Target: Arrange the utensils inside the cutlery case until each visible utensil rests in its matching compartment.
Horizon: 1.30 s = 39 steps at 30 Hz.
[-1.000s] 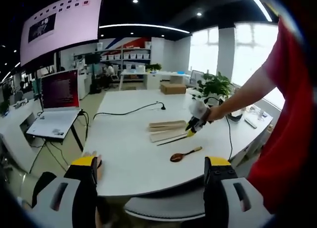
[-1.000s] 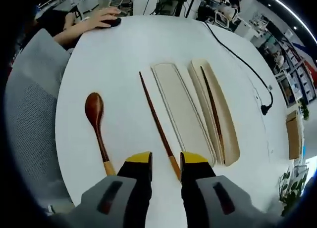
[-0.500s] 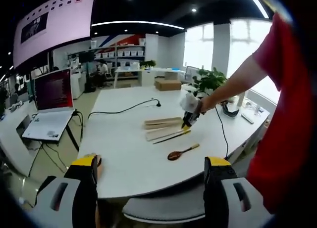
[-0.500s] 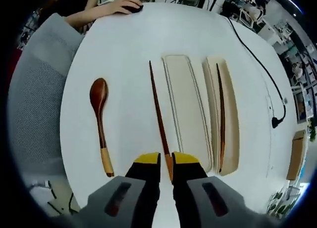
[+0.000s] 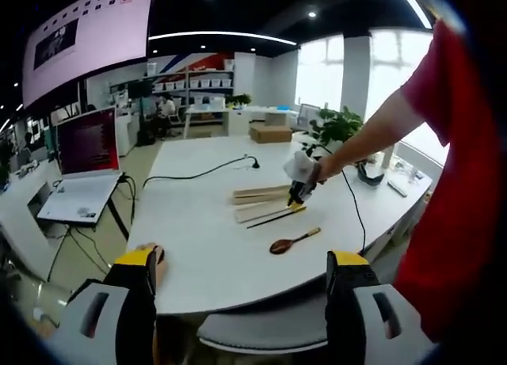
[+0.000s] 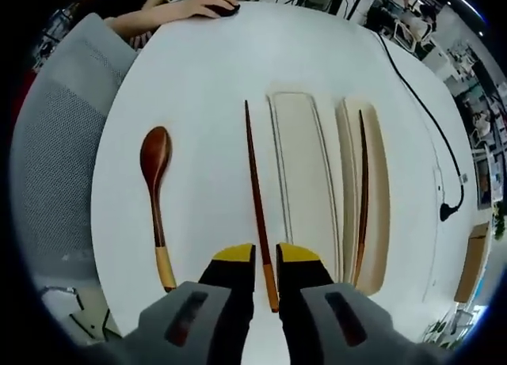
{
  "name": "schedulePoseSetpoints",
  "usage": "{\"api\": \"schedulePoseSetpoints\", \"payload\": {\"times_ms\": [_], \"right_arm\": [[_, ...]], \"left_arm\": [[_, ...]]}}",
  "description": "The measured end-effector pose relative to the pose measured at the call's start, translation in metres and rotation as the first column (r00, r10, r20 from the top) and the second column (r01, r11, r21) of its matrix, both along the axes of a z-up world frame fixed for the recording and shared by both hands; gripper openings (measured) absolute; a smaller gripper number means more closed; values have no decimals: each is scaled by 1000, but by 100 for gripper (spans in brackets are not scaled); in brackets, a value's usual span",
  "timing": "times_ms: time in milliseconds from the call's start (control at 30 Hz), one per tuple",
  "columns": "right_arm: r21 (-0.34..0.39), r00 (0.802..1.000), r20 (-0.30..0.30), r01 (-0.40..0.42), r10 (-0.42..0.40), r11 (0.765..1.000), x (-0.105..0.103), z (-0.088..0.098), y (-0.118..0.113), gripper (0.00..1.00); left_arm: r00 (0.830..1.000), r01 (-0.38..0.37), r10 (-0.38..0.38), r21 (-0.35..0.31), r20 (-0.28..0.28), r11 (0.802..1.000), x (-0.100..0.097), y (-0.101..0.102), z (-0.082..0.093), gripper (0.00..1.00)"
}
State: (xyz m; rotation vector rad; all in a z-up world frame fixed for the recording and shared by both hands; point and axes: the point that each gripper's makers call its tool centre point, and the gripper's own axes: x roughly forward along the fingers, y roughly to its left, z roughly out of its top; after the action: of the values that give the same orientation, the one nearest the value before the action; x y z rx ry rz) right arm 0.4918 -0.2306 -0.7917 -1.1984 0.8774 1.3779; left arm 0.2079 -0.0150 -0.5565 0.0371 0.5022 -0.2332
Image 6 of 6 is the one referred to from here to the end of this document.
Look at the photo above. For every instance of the white office chair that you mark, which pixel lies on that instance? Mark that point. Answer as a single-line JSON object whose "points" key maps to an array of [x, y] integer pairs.
{"points": [[412, 34]]}

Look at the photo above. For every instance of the beige cutlery case lid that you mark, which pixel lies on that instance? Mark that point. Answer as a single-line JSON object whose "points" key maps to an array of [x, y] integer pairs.
{"points": [[303, 163]]}

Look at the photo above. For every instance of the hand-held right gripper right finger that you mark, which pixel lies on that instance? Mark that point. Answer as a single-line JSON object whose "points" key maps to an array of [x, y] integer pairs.
{"points": [[301, 301]]}

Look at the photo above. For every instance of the beige cutlery case base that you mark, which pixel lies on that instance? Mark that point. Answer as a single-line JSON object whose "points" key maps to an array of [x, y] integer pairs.
{"points": [[376, 191]]}

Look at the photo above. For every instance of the black computer mouse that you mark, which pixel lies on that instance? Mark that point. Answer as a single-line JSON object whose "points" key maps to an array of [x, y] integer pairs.
{"points": [[226, 10]]}

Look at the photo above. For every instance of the dark wooden chopstick utensil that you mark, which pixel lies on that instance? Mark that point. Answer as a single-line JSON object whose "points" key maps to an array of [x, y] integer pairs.
{"points": [[255, 183], [363, 191]]}

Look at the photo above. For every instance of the grey mesh chair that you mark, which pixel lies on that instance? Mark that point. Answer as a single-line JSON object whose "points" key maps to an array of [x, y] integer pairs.
{"points": [[67, 143]]}

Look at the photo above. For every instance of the brown wooden spoon utensil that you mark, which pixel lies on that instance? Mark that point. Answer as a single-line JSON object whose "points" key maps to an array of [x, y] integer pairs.
{"points": [[156, 151]]}

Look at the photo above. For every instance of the brown cardboard box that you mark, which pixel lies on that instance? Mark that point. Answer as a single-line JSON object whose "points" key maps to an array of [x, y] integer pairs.
{"points": [[473, 262]]}

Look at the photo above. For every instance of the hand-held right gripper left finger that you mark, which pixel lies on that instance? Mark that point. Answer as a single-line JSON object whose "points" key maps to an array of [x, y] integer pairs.
{"points": [[233, 301]]}

